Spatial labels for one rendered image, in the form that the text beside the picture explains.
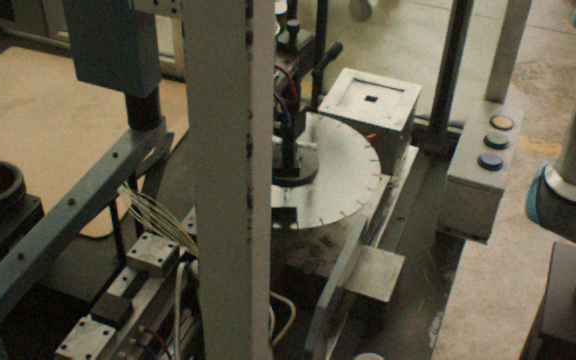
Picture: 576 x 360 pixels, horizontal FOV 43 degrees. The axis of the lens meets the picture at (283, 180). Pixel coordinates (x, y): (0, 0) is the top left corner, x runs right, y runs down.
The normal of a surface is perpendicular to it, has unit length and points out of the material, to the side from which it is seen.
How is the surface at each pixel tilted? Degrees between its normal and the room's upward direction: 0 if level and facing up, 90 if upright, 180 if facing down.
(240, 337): 90
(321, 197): 0
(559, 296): 0
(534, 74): 4
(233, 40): 90
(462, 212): 90
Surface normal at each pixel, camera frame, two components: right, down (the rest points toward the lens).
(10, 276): 0.03, -0.76
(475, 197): -0.37, 0.60
